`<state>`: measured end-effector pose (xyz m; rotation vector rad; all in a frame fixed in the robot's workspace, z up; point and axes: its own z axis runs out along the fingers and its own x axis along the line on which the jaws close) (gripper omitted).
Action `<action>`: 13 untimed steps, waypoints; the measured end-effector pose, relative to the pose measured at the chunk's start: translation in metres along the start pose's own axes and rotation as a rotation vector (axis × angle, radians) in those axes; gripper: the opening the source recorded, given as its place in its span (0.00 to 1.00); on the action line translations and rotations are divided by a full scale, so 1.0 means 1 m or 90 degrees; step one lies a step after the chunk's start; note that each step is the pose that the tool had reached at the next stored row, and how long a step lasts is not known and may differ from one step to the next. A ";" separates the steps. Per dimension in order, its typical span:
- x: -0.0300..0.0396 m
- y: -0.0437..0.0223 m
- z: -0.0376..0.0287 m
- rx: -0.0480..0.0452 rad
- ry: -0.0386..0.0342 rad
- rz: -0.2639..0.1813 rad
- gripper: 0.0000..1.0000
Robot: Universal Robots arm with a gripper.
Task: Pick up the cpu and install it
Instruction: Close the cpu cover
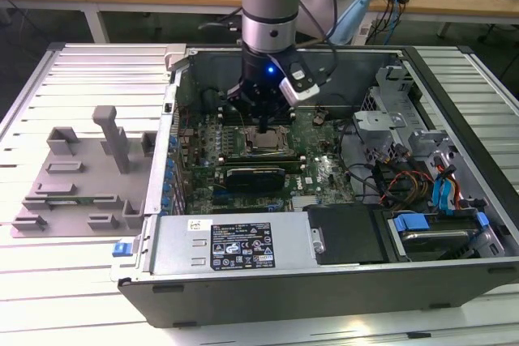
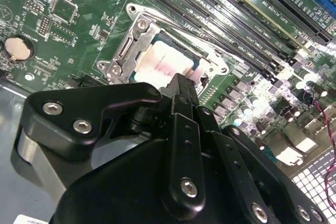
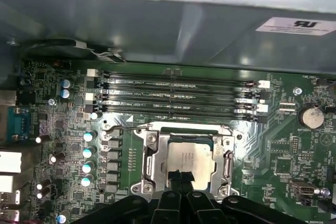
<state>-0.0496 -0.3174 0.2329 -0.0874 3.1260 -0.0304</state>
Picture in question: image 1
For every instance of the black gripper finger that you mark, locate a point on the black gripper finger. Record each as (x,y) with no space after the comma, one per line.
(247,101)
(275,107)

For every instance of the CPU socket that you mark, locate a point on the CPU socket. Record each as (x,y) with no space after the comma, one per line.
(275,152)

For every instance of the black RAM slot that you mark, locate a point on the black RAM slot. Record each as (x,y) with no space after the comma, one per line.
(259,160)
(294,165)
(259,156)
(280,122)

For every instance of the round coin battery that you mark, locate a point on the round coin battery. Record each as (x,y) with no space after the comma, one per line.
(319,119)

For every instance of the green motherboard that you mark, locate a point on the green motherboard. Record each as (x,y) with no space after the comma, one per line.
(324,151)

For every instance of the black graphics card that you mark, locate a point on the black graphics card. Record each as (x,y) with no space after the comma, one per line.
(255,179)

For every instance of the silver finned heatsink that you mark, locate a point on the silver finned heatsink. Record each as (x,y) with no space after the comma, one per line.
(306,201)

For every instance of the silver metal drive cage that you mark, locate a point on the silver metal drive cage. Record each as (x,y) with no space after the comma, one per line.
(379,120)

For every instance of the black power supply label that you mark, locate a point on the black power supply label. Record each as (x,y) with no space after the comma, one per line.
(243,246)

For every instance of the black plastic shroud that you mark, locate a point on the black plastic shroud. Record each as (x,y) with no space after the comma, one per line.
(344,236)

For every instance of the grey power supply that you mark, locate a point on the grey power supply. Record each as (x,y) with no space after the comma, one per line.
(178,249)

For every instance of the grey parts rack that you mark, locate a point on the grey parts rack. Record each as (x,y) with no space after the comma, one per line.
(81,184)

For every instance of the black open PC case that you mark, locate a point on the black open PC case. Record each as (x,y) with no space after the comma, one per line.
(284,297)

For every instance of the blue plastic case latch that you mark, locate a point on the blue plastic case latch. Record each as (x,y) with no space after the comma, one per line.
(121,249)

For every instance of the green RAM stick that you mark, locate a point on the green RAM stick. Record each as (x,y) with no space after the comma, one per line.
(69,201)

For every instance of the hard disk blue carrier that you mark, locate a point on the hard disk blue carrier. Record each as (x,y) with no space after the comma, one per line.
(438,240)

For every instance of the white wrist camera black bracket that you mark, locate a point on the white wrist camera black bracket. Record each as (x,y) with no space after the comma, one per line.
(298,92)

